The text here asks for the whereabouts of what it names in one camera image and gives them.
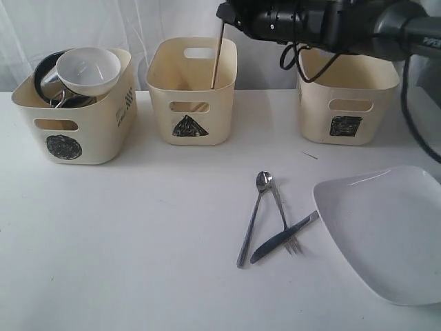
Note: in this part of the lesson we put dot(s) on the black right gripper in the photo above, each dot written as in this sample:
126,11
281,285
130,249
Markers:
312,22

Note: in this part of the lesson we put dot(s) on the wooden chopstick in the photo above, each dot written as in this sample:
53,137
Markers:
201,107
217,56

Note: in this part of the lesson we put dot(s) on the white ceramic bowl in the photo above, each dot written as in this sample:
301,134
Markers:
88,71

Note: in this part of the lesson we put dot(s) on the steel spoon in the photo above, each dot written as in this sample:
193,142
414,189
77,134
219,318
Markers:
263,184

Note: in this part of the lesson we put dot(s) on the steel mug with handle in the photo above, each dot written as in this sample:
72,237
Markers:
68,99

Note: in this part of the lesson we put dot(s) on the steel bowl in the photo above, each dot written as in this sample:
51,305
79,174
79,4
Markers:
46,80

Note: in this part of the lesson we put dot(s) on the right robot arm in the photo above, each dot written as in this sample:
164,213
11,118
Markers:
387,30

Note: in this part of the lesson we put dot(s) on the cream bin triangle mark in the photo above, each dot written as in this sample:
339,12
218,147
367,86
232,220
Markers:
191,81

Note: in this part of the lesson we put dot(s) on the cream bin square mark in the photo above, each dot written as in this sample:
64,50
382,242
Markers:
346,104

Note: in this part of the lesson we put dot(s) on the white curtain backdrop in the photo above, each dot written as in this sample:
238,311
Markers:
31,30

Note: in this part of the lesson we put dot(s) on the cream bin circle mark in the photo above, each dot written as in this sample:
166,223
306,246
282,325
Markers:
88,135

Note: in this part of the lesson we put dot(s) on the steel table knife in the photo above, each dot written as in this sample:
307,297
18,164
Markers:
281,238

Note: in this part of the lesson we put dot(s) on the steel fork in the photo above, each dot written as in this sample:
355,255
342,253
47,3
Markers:
291,245

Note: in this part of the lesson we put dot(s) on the white square plate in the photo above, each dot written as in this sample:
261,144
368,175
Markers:
386,225

